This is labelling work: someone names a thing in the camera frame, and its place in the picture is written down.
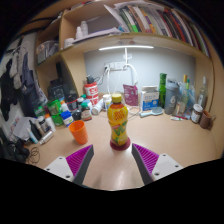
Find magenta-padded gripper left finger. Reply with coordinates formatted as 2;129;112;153
43;144;95;187

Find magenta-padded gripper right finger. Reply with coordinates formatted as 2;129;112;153
131;143;184;186

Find yellow drink bottle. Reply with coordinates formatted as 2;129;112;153
106;93;130;145

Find orange plastic cup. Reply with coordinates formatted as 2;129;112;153
68;120;89;146

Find silver tube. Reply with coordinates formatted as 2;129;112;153
38;130;55;146

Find small blue box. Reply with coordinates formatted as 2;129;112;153
60;110;75;128

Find light blue hairbrush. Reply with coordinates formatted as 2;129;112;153
139;106;164;118

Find dark jar green lid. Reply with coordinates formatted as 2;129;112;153
80;100;93;122

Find green pouch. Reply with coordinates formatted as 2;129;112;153
46;99;65;127

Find white and blue carton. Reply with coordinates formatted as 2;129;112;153
139;85;160;112

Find white paper sheets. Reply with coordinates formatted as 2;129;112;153
12;116;38;142

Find small white pill bottle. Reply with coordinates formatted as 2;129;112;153
102;94;113;112

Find grey shaker bottle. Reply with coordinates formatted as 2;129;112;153
163;78;181;116

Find magenta snack pouch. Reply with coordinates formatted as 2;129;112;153
122;83;139;107

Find brown jar with white lid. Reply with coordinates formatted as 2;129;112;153
190;103;204;125

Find black bag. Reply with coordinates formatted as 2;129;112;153
0;131;31;164

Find red and white canister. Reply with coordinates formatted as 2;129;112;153
83;82;100;106

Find brown ceramic mug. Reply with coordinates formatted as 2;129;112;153
199;110;218;131

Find tall green bottle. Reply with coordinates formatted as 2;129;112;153
158;72;168;109

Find large black jug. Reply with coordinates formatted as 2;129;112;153
47;78;67;101

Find clear bottle green cap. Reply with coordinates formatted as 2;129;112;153
185;78;192;101

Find clear bottle yellow cap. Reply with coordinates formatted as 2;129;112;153
181;73;189;101

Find dark hanging clothes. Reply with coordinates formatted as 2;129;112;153
0;49;48;118

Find white bar desk lamp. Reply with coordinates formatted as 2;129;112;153
98;44;155;88

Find wooden shelf unit with books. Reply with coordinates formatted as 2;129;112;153
33;0;215;113

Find black coiled cable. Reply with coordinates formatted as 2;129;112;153
26;146;41;165

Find white wall power outlet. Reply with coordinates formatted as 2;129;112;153
103;61;125;72

